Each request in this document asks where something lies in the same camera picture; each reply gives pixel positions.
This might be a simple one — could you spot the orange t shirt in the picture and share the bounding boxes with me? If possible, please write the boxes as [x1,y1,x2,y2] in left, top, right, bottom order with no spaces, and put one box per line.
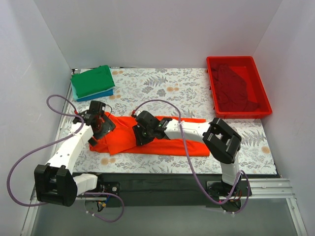
[88,112,210,157]

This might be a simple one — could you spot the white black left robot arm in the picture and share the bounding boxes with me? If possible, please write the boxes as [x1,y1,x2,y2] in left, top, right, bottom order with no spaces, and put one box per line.
[34,100,116,207]

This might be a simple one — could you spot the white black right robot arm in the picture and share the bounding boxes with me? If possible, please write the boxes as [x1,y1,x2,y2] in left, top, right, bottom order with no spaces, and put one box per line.
[132,111,242,186]

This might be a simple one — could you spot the folded blue t shirt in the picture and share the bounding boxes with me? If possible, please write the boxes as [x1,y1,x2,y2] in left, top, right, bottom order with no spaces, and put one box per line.
[71,85,114,102]

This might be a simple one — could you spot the folded green t shirt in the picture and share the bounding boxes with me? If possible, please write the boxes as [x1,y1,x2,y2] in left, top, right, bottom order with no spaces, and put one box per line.
[70,65,115,98]

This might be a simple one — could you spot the dark red t shirt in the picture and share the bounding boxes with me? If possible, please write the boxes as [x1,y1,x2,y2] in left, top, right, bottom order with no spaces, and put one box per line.
[211,63,260,112]

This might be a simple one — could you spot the red plastic bin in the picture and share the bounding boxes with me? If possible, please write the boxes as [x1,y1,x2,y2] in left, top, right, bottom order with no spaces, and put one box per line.
[206,56,272,119]

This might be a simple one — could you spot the aluminium frame rail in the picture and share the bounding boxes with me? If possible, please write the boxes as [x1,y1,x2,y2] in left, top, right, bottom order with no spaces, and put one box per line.
[29,178,296,200]

